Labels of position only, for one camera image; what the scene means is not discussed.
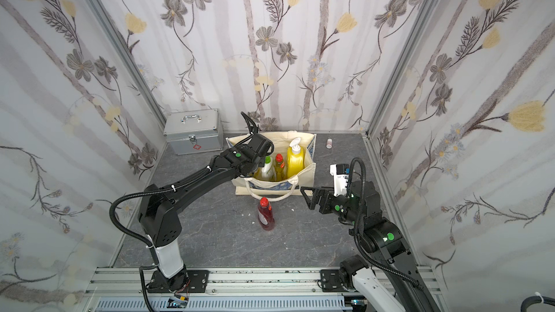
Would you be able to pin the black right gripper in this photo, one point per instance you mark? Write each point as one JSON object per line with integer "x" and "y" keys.
{"x": 323, "y": 200}

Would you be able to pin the large yellow pump soap bottle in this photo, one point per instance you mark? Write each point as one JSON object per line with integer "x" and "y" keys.
{"x": 295, "y": 158}

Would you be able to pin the cream canvas shopping bag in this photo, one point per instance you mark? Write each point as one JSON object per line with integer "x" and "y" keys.
{"x": 285, "y": 187}

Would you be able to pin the red dish soap bottle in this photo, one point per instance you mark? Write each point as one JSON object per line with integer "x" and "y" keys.
{"x": 265, "y": 214}

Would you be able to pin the yellow-green bottle red cap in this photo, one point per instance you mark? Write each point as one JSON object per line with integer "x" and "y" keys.
{"x": 280, "y": 168}

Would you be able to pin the white bottle green cap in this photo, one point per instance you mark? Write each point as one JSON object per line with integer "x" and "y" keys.
{"x": 267, "y": 172}

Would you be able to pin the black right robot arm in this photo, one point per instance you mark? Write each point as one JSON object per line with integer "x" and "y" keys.
{"x": 384, "y": 271}

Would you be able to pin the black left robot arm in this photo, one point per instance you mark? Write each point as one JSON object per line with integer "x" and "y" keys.
{"x": 160, "y": 209}

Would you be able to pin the silver metal case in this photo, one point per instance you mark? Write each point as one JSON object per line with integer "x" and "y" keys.
{"x": 192, "y": 132}

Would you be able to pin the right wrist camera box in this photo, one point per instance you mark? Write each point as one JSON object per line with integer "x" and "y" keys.
{"x": 340, "y": 174}

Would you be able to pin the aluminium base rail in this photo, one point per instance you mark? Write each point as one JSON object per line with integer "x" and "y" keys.
{"x": 266, "y": 289}

